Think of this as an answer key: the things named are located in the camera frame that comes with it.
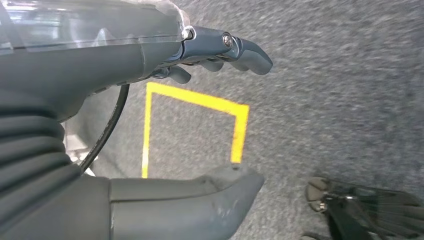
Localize yellow floor tape marking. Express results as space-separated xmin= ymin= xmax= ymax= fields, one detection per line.
xmin=141 ymin=81 xmax=250 ymax=180

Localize black robot foot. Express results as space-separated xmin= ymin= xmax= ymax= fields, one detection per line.
xmin=299 ymin=176 xmax=424 ymax=240

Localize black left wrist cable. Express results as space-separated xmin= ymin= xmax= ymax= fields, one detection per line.
xmin=78 ymin=83 xmax=131 ymax=173

